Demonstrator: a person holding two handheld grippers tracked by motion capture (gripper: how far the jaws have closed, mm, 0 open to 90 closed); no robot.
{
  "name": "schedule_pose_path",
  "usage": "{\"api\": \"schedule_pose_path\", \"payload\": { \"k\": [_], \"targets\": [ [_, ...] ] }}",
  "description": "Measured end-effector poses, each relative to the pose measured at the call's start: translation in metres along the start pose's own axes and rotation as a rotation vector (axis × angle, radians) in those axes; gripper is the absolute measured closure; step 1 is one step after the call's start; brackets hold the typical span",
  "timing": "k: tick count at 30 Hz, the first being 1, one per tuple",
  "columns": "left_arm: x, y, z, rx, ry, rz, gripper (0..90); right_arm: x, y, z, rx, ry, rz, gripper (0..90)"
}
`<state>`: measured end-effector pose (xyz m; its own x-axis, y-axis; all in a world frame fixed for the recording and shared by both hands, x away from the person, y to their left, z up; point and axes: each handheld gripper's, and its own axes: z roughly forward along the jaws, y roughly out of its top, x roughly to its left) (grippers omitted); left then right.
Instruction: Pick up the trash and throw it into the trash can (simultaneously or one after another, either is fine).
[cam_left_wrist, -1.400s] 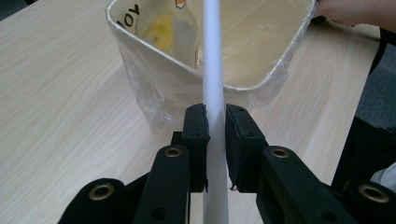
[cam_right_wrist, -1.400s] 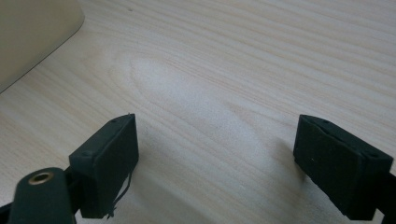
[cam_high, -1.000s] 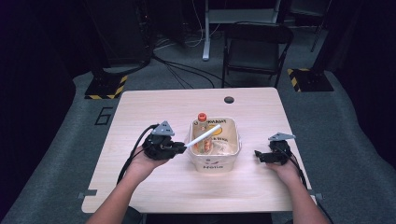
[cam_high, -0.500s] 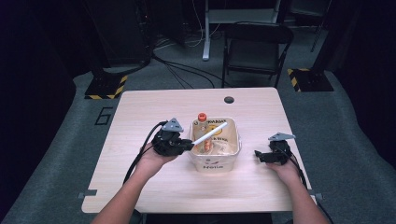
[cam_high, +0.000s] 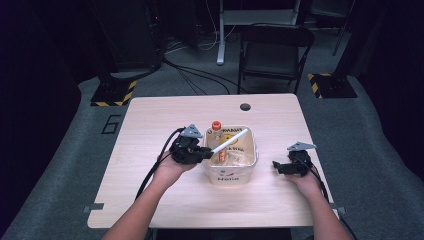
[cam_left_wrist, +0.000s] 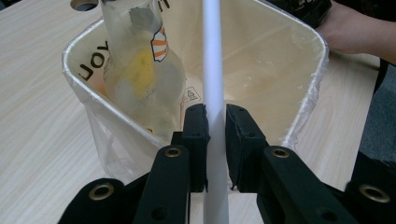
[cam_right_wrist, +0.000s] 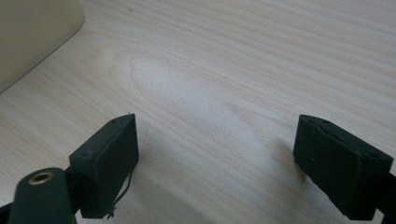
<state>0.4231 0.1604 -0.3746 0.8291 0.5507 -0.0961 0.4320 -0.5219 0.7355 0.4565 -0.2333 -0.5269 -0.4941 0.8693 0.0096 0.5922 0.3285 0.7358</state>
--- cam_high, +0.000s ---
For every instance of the white straw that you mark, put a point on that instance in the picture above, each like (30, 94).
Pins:
(231, 141)

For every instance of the clear bottle with orange cap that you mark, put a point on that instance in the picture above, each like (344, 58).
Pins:
(217, 133)

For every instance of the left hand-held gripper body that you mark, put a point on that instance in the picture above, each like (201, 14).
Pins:
(185, 150)

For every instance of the black folding chair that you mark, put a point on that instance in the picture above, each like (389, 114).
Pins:
(275, 55)

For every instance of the person's left hand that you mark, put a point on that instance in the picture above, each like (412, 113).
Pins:
(170, 171)

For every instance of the person's right hand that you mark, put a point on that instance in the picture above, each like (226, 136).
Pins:
(306, 185)

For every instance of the white desk frame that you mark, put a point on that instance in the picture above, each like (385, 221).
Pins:
(220, 40)

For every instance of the dark cabinet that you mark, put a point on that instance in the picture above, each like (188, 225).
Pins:
(133, 36)

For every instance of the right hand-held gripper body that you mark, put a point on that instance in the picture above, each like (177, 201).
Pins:
(298, 162)

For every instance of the grey table clamp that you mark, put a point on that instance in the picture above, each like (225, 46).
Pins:
(339, 210)
(93, 208)

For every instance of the white bin with yellow face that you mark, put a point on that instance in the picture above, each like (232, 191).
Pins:
(230, 173)

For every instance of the black striped-edge stand base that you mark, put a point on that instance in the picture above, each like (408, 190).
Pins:
(333, 86)
(111, 95)

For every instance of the crumpled white wrapper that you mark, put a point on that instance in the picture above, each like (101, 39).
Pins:
(237, 156)

